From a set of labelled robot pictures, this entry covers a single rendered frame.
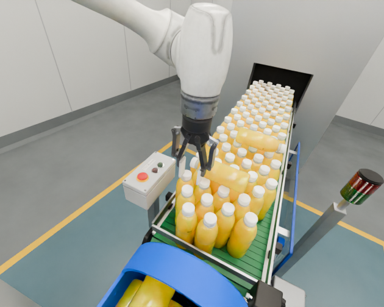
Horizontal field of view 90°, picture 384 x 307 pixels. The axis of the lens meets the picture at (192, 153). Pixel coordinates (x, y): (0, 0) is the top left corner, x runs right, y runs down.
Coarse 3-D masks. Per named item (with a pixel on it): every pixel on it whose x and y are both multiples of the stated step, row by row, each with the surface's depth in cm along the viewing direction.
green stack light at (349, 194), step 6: (348, 186) 59; (342, 192) 61; (348, 192) 59; (354, 192) 58; (360, 192) 57; (348, 198) 60; (354, 198) 58; (360, 198) 57; (366, 198) 57; (354, 204) 59; (360, 204) 59
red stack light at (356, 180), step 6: (354, 174) 59; (354, 180) 58; (360, 180) 56; (354, 186) 58; (360, 186) 56; (366, 186) 55; (372, 186) 54; (378, 186) 54; (366, 192) 56; (372, 192) 56
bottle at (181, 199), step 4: (180, 192) 67; (180, 196) 66; (184, 196) 65; (188, 196) 65; (192, 196) 66; (176, 200) 68; (180, 200) 66; (184, 200) 65; (188, 200) 65; (192, 200) 66; (176, 204) 68; (180, 204) 66; (176, 208) 70; (180, 208) 67; (176, 212) 71; (176, 216) 72
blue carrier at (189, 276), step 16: (144, 256) 38; (160, 256) 37; (176, 256) 36; (192, 256) 36; (128, 272) 45; (144, 272) 35; (160, 272) 34; (176, 272) 34; (192, 272) 34; (208, 272) 35; (112, 288) 40; (176, 288) 32; (192, 288) 32; (208, 288) 33; (224, 288) 34; (112, 304) 43; (192, 304) 50; (208, 304) 31; (224, 304) 33; (240, 304) 35
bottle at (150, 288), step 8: (144, 280) 41; (152, 280) 40; (144, 288) 39; (152, 288) 39; (160, 288) 39; (168, 288) 40; (136, 296) 38; (144, 296) 38; (152, 296) 38; (160, 296) 38; (168, 296) 39; (136, 304) 37; (144, 304) 37; (152, 304) 37; (160, 304) 38; (168, 304) 39
